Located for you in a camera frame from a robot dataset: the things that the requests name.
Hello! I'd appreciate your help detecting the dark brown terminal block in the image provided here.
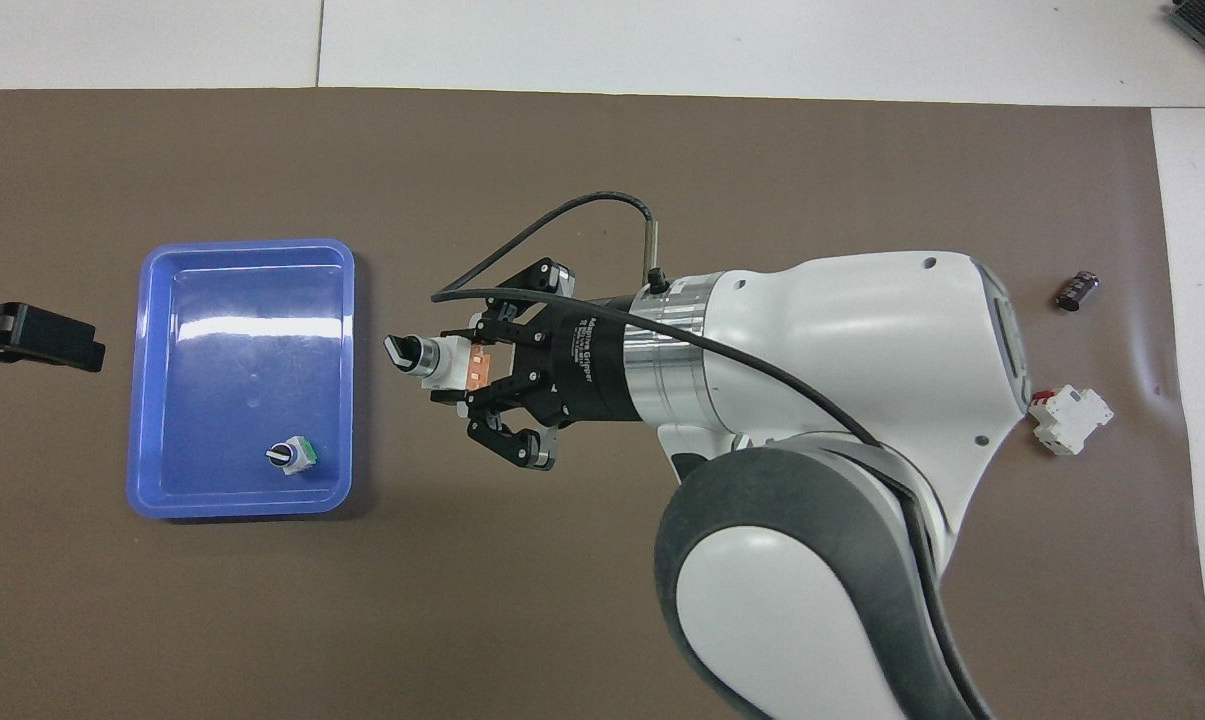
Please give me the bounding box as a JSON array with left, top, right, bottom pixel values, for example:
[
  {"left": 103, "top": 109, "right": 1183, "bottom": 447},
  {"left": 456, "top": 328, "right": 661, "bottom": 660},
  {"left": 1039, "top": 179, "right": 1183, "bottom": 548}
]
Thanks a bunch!
[{"left": 1056, "top": 270, "right": 1101, "bottom": 311}]

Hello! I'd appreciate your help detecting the white circuit breaker red lever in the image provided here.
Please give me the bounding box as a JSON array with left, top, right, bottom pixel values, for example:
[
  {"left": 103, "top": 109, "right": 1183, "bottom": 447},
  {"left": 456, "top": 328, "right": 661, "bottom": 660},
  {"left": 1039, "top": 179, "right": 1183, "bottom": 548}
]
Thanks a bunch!
[{"left": 1028, "top": 387, "right": 1115, "bottom": 457}]

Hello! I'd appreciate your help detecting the orange-backed selector switch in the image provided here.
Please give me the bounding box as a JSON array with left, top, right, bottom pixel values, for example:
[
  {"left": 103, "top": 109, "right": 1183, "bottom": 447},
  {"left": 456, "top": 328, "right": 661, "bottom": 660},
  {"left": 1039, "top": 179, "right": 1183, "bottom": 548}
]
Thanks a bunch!
[{"left": 384, "top": 333, "right": 493, "bottom": 393}]

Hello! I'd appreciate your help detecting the blue plastic tray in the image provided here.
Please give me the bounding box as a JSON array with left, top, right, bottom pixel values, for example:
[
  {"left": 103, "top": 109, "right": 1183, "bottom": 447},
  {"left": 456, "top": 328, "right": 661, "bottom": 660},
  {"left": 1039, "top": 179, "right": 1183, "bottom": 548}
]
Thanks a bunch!
[{"left": 126, "top": 238, "right": 356, "bottom": 520}]

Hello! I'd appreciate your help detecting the brown table mat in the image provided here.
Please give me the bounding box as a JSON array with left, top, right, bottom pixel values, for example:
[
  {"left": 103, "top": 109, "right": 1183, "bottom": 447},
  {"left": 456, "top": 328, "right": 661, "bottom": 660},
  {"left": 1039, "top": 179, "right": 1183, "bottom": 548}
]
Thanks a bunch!
[{"left": 0, "top": 88, "right": 1205, "bottom": 720}]

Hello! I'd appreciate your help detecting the upright green-backed selector switch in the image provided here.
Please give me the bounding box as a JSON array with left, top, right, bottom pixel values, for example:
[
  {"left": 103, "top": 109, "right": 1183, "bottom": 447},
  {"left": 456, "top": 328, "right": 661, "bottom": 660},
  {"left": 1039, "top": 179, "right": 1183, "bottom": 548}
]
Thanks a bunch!
[{"left": 265, "top": 436, "right": 319, "bottom": 477}]

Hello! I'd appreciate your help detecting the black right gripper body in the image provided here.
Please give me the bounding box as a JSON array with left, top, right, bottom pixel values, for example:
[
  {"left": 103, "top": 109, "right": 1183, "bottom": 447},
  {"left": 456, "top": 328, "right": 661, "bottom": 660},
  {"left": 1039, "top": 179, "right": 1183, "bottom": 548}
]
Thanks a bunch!
[{"left": 545, "top": 297, "right": 628, "bottom": 426}]

